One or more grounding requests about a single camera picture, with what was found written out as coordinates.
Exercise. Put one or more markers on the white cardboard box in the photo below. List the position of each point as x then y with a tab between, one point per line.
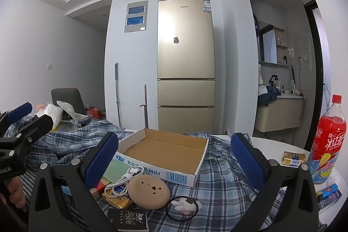
163	147

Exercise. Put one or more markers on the grey chair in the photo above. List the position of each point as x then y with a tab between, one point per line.
68	97

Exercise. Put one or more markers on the beige vanity cabinet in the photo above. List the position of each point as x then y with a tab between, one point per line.
280	115

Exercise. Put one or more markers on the bathroom wall shelf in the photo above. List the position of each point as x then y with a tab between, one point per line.
282	44

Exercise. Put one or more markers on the white plastic bag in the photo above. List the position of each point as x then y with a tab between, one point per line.
53	112

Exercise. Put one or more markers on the gold cigarette pack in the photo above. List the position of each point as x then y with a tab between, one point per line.
293	158

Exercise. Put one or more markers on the gold refrigerator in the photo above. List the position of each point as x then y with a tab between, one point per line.
185	58

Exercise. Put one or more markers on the blue packet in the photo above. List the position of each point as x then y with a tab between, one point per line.
329	192

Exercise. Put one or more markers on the person's left hand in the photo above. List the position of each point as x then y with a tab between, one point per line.
16	191

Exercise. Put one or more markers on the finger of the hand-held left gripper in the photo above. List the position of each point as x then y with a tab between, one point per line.
38	126
20	111

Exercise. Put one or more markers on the gold snack packet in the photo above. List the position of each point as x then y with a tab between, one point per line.
119	202

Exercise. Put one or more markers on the green pad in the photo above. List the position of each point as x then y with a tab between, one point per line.
117	170

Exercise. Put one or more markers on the black faucet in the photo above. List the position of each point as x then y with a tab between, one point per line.
272	79

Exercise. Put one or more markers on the grey wall panel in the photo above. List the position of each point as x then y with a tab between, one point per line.
136	16

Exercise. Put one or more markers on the black packet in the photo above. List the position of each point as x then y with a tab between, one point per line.
127	218

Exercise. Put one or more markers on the red bags on floor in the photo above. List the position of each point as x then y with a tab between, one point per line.
95	112

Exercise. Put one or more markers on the blue plaid shirt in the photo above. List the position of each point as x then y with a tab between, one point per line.
217	166

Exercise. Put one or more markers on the red soda bottle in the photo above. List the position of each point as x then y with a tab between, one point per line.
329	139

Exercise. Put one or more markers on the white wall socket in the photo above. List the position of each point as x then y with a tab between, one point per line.
301	58

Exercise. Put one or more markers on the round beige cushion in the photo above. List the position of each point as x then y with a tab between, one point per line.
149	191

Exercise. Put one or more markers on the bathroom mirror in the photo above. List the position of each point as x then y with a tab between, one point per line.
269	44

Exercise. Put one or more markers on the fridge magnet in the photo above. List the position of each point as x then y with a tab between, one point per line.
176	40

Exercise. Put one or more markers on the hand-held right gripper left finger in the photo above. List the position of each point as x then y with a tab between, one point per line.
100	164

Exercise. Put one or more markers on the dark blue clothing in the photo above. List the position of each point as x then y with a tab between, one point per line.
269	96

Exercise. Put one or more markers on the dark broom stick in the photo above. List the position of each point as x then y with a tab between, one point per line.
146	107

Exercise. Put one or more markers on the red box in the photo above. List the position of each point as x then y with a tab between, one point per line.
102	185

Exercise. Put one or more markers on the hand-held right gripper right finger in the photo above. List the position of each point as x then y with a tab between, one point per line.
248	164

